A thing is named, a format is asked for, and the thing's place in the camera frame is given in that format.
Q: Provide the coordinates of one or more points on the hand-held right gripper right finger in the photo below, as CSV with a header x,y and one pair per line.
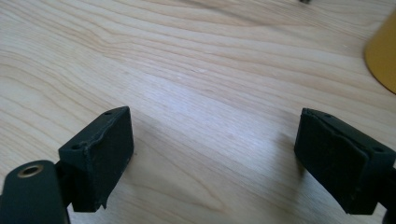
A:
x,y
336,158

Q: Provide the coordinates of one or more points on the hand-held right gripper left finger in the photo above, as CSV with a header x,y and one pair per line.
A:
x,y
102,161

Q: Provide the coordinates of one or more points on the orange metal cup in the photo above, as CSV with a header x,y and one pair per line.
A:
x,y
384,56

